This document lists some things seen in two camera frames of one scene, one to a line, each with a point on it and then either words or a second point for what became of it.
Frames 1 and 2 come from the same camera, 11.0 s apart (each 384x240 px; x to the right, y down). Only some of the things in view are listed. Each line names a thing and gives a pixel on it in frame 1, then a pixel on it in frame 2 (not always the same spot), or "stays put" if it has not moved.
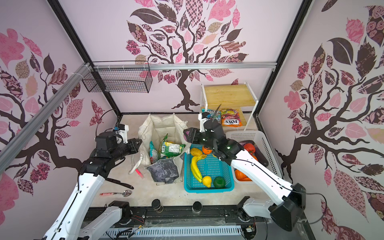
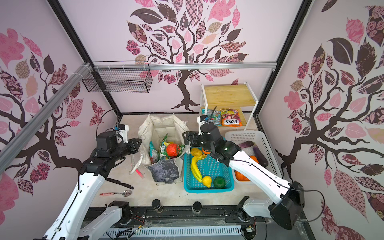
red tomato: [250, 147] → [172, 150]
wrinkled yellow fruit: [196, 152] stays put
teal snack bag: [153, 153] stays put
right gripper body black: [200, 138] stays put
